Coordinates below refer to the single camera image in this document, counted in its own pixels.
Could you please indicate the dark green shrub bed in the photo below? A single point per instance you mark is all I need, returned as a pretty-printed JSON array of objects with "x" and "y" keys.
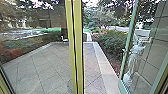
[{"x": 111, "y": 41}]

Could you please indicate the green framed glass window wall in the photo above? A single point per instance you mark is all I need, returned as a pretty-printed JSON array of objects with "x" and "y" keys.
[{"x": 75, "y": 43}]

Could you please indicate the white outdoor chair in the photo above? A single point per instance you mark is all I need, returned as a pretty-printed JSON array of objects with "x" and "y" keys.
[{"x": 64, "y": 39}]

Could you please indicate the red shrub bed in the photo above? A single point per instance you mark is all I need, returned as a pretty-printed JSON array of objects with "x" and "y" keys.
[{"x": 13, "y": 54}]

